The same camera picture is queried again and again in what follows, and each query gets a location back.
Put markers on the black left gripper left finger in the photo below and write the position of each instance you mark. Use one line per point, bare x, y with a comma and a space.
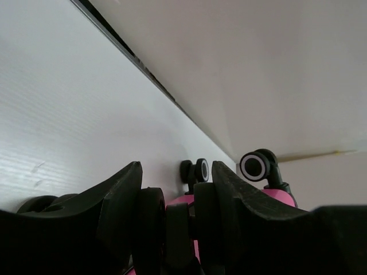
85, 233

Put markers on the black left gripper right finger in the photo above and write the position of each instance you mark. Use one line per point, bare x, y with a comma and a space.
265, 236

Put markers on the pink hard-shell suitcase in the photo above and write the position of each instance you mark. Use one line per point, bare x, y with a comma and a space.
187, 237

